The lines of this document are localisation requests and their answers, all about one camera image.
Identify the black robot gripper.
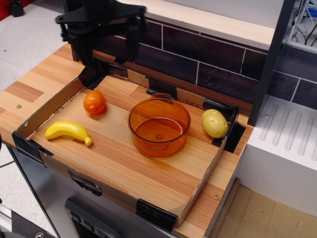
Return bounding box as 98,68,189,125
55,0,148,67

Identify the orange toy carrot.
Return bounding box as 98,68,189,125
83,90,106,115

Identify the cardboard fence with black tape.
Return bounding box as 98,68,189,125
12,56,248,238

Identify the orange transparent plastic pot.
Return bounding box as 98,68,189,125
128,93,191,158

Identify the yellow toy banana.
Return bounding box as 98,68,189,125
45,121,93,146

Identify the yellow toy potato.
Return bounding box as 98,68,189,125
202,109,229,138

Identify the black oven control panel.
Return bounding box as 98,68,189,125
64,199,122,238

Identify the white toy sink drainboard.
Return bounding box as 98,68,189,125
238,96,317,216

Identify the dark grey right post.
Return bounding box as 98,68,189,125
248,0,295,126

